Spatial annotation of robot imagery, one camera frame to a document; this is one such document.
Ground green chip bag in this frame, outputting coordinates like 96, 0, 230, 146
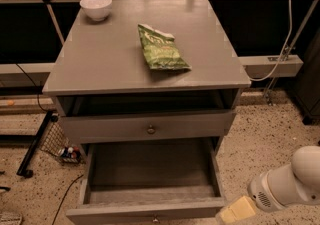
138, 24, 191, 70

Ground black metal bar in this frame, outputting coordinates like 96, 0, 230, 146
17, 111, 53, 178

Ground black floor cable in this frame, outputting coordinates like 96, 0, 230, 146
50, 173, 85, 225

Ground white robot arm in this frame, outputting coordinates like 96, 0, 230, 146
215, 146, 320, 225

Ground white ceramic bowl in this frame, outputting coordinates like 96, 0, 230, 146
80, 0, 112, 21

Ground grey wooden drawer cabinet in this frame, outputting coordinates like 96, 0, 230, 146
42, 0, 252, 157

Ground dark cabinet at right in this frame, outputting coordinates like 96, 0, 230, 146
294, 30, 320, 125

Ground wire mesh basket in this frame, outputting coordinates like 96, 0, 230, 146
40, 122, 82, 164

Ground grey top drawer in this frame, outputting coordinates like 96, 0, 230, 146
61, 110, 235, 144

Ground white cable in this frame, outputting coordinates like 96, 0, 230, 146
249, 0, 294, 82

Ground grey drawer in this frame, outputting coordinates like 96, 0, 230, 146
66, 138, 227, 225
61, 110, 235, 144

